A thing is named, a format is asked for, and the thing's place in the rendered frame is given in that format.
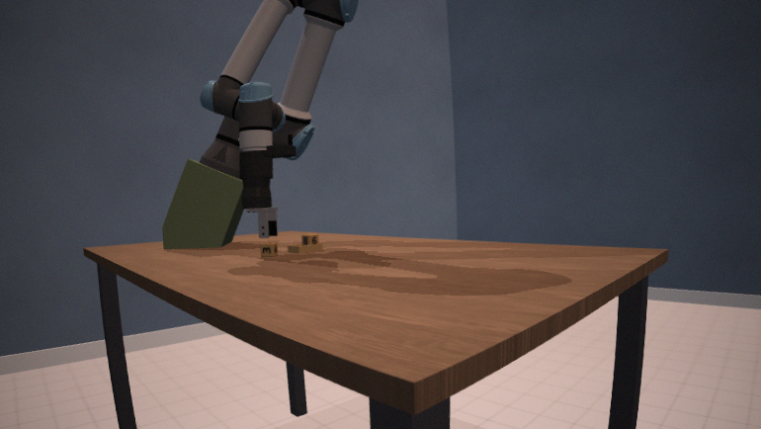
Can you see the light wooden tray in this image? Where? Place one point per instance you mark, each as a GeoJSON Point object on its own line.
{"type": "Point", "coordinates": [299, 248]}

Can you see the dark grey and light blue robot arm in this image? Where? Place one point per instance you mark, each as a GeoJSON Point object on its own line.
{"type": "Point", "coordinates": [252, 107]}

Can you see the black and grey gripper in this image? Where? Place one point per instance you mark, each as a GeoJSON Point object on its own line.
{"type": "Point", "coordinates": [255, 166]}

